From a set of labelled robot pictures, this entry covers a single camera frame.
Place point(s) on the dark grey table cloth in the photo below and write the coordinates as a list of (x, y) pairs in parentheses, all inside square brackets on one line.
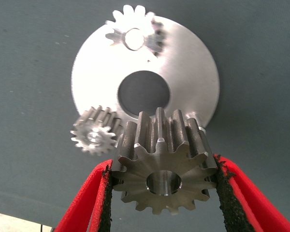
[(26, 72)]

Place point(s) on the large steel gear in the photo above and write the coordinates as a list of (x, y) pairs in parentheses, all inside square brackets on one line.
[(159, 164)]

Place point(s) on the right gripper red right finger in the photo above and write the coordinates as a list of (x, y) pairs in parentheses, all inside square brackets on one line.
[(244, 205)]

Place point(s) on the small shiny steel gear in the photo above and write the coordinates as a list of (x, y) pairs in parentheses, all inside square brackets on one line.
[(133, 21), (94, 140)]

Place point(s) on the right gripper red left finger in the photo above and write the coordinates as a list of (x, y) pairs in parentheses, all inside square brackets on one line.
[(87, 205)]

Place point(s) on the round steel plate with hole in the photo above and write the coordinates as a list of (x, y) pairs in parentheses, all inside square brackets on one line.
[(191, 79)]

